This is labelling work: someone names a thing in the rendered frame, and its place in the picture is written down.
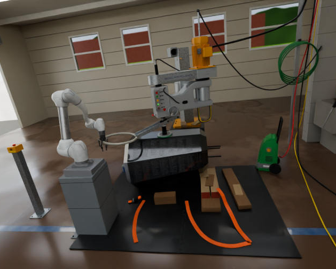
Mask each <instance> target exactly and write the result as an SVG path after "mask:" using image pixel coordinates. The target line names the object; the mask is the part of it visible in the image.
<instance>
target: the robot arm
mask: <svg viewBox="0 0 336 269"><path fill-rule="evenodd" d="M52 100H53V101H54V102H55V104H56V106H57V107H58V114H59V123H60V132H61V140H60V142H59V145H58V147H57V152H58V153H59V154H60V155H61V156H64V157H71V158H73V159H74V161H75V164H74V165H73V166H72V168H76V167H88V165H89V164H91V163H93V160H90V159H89V156H88V150H87V146H86V144H85V143H84V142H83V141H80V140H78V141H75V142H74V140H73V139H72V138H71V132H70V126H69V117H68V105H69V103H72V104H73V105H75V106H76V107H78V108H79V109H80V110H81V111H82V112H83V118H84V120H85V121H86V123H85V126H86V127H87V128H89V129H97V130H98V134H99V137H100V138H99V139H98V142H99V146H100V147H101V149H102V151H103V147H102V142H103V141H105V139H106V141H107V142H108V138H106V137H105V123H104V120H103V119H102V118H98V119H97V120H96V121H95V120H93V119H91V118H88V110H87V108H86V106H85V104H84V103H83V101H82V100H81V98H80V97H79V96H78V95H77V94H76V93H75V92H74V91H73V90H71V89H66V90H61V91H56V92H54V93H53V94H52ZM100 140H101V144H100Z"/></svg>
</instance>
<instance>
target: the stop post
mask: <svg viewBox="0 0 336 269"><path fill-rule="evenodd" d="M10 148H11V149H12V151H11V150H10ZM23 149H24V148H23V146H22V144H16V145H14V146H9V147H7V150H8V152H9V153H12V155H13V158H14V160H15V163H16V165H17V168H18V170H19V173H20V175H21V178H22V181H23V182H24V185H25V188H26V190H27V193H28V195H29V198H30V200H31V203H32V205H33V208H34V210H35V213H34V214H33V215H32V216H31V217H30V218H43V217H44V216H45V215H46V214H47V213H48V212H49V211H50V210H51V209H44V208H43V206H42V202H41V200H40V197H39V195H38V192H37V190H36V187H35V184H34V182H33V179H32V176H31V174H30V171H29V169H28V166H27V163H26V160H25V158H24V155H23V153H22V150H23Z"/></svg>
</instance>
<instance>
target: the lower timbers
mask: <svg viewBox="0 0 336 269"><path fill-rule="evenodd" d="M209 168H215V167H208V168H207V169H209ZM215 171H216V169H215ZM222 173H223V175H224V178H225V180H226V183H227V185H228V187H229V189H230V191H231V194H232V196H233V198H234V200H235V203H236V205H237V207H238V209H239V210H242V209H251V208H252V205H251V203H250V201H249V199H248V197H247V196H246V194H245V192H244V190H243V188H242V186H241V184H240V183H239V181H238V179H237V177H236V175H235V173H234V172H233V170H232V168H226V169H222ZM233 184H240V187H241V190H242V192H243V195H244V196H236V195H235V192H234V189H233ZM209 189H210V187H209ZM201 212H221V205H220V198H212V197H211V192H210V198H209V199H202V198H201Z"/></svg>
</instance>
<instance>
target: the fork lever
mask: <svg viewBox="0 0 336 269"><path fill-rule="evenodd" d="M166 119H167V120H165V121H163V122H161V123H160V121H158V122H156V123H154V124H152V125H150V126H148V127H146V128H144V129H142V130H140V131H138V132H136V133H134V134H135V135H136V137H137V138H140V137H142V136H144V135H146V134H148V133H150V132H151V131H153V130H155V129H157V128H159V127H161V126H163V125H165V124H167V123H169V122H171V121H173V120H175V119H176V116H168V117H166Z"/></svg>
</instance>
